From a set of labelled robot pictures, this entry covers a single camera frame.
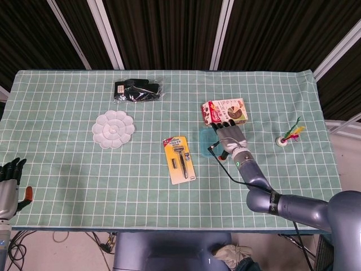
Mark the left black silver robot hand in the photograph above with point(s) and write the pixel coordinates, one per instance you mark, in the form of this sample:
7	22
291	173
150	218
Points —
8	194

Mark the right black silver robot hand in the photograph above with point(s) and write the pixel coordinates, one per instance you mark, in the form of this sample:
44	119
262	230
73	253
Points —
231	138

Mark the black power plug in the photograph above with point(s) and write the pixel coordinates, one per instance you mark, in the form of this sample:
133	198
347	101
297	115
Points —
106	247

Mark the beige shoe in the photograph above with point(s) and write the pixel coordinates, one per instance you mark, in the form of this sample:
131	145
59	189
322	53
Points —
231	252

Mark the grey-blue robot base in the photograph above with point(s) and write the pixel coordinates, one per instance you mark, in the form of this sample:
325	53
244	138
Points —
169	251

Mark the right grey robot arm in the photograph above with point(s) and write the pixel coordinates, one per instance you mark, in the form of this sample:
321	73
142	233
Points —
296	209

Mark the blue translucent plastic lid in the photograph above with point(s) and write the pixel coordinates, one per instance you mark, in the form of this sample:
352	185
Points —
207	139

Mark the black gloves in plastic bag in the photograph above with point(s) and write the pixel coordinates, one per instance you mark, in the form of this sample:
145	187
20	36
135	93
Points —
135	91

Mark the black pleated curtain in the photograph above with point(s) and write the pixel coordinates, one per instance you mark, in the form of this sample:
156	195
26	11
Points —
169	28

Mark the green white checked tablecloth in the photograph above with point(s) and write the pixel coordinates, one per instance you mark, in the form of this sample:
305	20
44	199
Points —
84	183

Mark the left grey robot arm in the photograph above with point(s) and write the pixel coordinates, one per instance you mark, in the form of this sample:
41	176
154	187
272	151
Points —
4	245

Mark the white flower-shaped paint palette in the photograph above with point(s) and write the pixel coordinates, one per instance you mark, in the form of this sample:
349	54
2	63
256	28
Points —
113	130

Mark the chocolate snack carton box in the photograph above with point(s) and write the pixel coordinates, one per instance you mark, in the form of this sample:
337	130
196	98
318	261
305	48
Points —
224	111

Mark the colourful feather shuttlecock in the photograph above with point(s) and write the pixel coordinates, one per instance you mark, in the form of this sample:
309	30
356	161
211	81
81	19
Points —
282	142

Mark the yellow razor blister pack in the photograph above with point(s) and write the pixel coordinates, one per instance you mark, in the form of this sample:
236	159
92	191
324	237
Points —
177	169

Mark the blue denim trouser leg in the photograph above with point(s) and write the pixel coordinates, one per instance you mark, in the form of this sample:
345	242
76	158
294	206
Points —
248	265

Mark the white aluminium frame post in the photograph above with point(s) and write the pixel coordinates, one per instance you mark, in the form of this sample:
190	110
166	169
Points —
338	48
105	31
221	34
70	36

